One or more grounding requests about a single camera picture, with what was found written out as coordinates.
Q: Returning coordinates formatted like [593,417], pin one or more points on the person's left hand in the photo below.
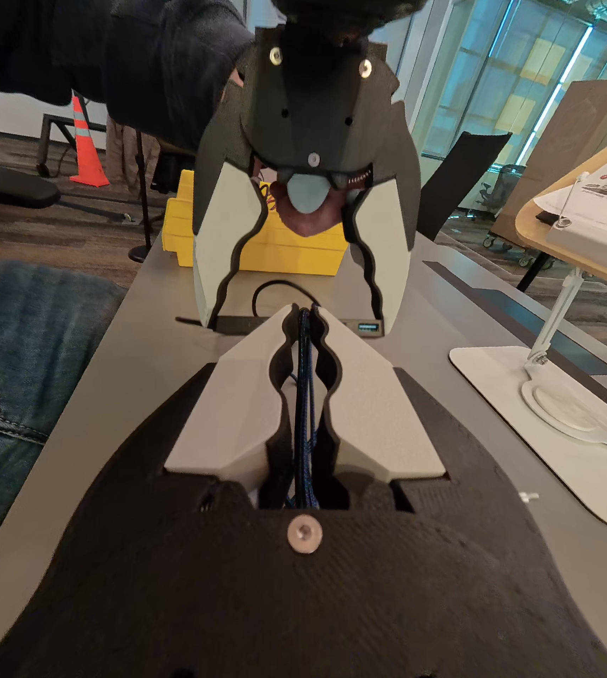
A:
[309,225]

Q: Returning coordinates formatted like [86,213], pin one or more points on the orange traffic cone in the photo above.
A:
[87,153]

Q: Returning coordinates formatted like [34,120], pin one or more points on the black table cover plate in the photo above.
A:
[526,323]

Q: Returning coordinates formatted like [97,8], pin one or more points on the white document stand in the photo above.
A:
[494,381]

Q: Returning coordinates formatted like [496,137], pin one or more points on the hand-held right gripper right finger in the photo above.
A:
[383,423]

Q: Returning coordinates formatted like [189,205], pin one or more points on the person's leg in jeans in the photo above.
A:
[17,344]

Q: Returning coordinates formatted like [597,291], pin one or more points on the black floor stand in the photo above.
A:
[144,201]

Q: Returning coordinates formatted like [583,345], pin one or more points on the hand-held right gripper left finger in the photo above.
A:
[229,418]

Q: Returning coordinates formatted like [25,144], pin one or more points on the wooden board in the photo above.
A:
[531,222]

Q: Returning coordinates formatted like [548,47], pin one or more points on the person's left forearm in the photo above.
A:
[123,53]

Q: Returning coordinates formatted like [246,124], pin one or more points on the grey mesh office chair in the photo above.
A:
[499,185]

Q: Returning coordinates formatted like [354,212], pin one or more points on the black office chair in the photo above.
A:
[462,175]
[6,185]

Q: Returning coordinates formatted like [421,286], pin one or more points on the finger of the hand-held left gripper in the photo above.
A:
[388,238]
[218,222]

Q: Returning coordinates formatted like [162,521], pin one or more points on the yellow bin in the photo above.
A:
[293,249]

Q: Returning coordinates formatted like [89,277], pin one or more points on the black Anker USB hub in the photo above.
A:
[261,288]

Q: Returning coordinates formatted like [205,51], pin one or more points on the wheeled dolly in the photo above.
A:
[515,249]

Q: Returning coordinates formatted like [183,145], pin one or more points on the brown hanging coat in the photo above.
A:
[123,159]

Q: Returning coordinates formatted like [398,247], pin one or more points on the black table frame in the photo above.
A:
[46,137]

